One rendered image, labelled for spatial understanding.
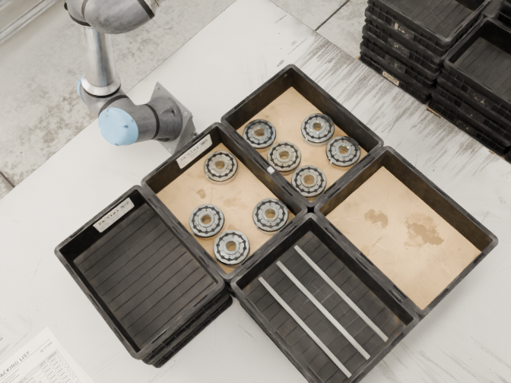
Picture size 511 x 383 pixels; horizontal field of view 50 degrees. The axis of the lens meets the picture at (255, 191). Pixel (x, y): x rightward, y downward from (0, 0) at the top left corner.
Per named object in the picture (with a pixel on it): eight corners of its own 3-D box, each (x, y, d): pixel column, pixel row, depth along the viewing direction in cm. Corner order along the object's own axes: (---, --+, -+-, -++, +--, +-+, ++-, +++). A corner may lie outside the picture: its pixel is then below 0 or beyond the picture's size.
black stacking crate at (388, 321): (233, 293, 154) (228, 283, 144) (309, 226, 161) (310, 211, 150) (333, 406, 140) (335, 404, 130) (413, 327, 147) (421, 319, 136)
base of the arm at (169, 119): (147, 130, 189) (125, 134, 182) (154, 88, 182) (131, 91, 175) (177, 148, 182) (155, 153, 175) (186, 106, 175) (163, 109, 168)
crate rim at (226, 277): (140, 185, 160) (138, 182, 158) (218, 123, 166) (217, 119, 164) (228, 284, 146) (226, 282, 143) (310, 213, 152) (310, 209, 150)
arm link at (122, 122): (147, 149, 177) (113, 156, 166) (124, 120, 180) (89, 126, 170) (162, 121, 170) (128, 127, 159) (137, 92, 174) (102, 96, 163)
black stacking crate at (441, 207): (310, 225, 161) (311, 210, 150) (382, 163, 167) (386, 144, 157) (414, 327, 147) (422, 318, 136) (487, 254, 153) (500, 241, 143)
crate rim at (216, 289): (54, 252, 153) (51, 249, 151) (140, 185, 160) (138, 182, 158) (138, 363, 139) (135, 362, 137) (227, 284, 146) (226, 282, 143)
